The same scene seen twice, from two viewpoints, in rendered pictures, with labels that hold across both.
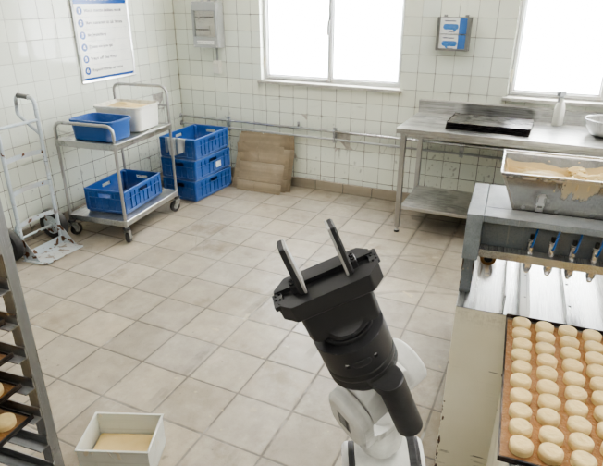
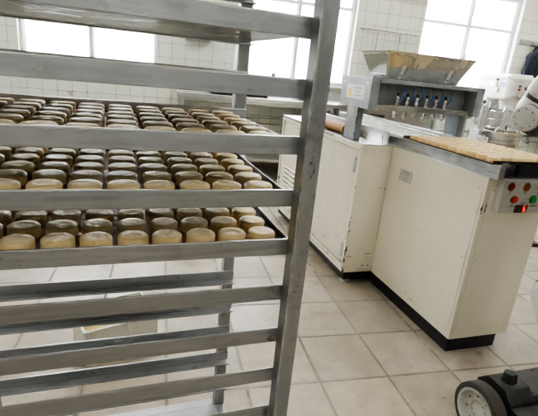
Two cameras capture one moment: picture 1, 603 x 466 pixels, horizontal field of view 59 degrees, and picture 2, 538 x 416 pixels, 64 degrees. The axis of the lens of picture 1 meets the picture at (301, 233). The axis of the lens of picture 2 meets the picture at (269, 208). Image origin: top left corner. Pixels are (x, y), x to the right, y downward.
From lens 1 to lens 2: 1.45 m
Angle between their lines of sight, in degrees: 38
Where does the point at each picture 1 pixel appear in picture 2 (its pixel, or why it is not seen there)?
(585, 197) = (424, 66)
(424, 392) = not seen: hidden behind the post
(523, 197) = (394, 68)
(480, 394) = (372, 205)
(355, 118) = (120, 94)
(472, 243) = (374, 98)
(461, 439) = (360, 243)
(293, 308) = not seen: outside the picture
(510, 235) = (384, 96)
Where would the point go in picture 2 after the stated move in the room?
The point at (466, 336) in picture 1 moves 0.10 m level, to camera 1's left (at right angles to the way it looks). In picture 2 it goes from (366, 165) to (355, 166)
